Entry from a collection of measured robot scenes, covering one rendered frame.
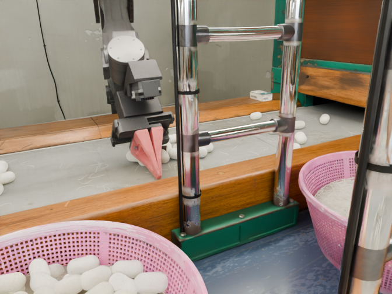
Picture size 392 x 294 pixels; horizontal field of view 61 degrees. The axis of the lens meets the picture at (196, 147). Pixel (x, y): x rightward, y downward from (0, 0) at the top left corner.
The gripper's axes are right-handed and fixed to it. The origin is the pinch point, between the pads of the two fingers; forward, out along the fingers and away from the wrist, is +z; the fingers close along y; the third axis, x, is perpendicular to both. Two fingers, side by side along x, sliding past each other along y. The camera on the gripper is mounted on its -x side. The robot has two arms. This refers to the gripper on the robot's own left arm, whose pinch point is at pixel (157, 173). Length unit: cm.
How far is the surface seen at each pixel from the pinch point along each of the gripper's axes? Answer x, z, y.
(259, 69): 98, -97, 124
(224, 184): -7.9, 7.1, 6.0
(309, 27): 3, -34, 57
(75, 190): 2.1, -1.1, -12.4
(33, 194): 3.3, -2.4, -18.1
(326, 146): -5.7, 4.4, 29.2
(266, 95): 17, -22, 44
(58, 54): 141, -163, 8
